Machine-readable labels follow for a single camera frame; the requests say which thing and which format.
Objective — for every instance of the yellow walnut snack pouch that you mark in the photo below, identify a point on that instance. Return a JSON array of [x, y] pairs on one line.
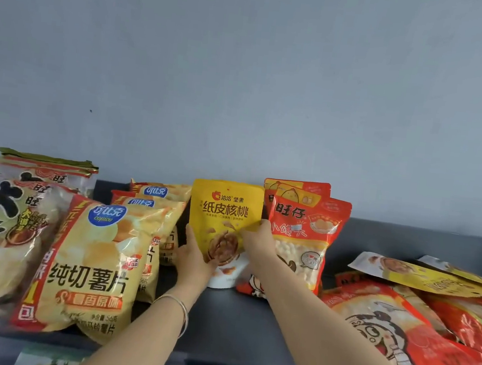
[[225, 213]]

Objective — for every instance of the person's right forearm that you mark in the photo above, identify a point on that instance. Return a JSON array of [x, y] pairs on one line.
[[327, 343]]

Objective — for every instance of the red bun snack pouch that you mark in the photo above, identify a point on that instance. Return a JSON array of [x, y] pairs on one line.
[[304, 238], [301, 185]]

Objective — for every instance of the pale shelf price label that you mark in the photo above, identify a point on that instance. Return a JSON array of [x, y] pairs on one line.
[[48, 359]]

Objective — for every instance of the yellow flat snack pouch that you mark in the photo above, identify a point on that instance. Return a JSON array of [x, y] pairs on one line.
[[463, 272], [420, 276]]

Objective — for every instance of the person's left hand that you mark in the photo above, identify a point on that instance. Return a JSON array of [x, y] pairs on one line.
[[191, 267]]

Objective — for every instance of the green-edged rice cracker bag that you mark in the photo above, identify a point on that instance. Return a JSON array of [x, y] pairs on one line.
[[50, 160]]

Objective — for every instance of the person's left thumb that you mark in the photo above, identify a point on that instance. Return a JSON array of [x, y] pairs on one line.
[[211, 265]]

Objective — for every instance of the large yellow potato chip bag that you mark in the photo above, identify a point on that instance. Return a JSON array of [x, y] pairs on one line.
[[90, 267]]

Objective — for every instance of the person's right hand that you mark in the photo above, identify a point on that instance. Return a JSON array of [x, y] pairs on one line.
[[262, 249]]

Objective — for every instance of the red shiny snack bag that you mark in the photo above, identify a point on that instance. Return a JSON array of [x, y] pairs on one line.
[[466, 324]]

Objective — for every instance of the person's left forearm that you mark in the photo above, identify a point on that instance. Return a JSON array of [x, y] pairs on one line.
[[143, 333]]

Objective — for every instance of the person's right thumb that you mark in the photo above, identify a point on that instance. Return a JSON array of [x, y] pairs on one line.
[[249, 234]]

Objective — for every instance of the dark grey shelf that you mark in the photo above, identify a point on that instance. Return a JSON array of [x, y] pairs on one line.
[[234, 325]]

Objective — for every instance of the large red cartoon snack bag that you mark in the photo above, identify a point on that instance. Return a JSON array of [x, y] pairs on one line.
[[388, 328]]

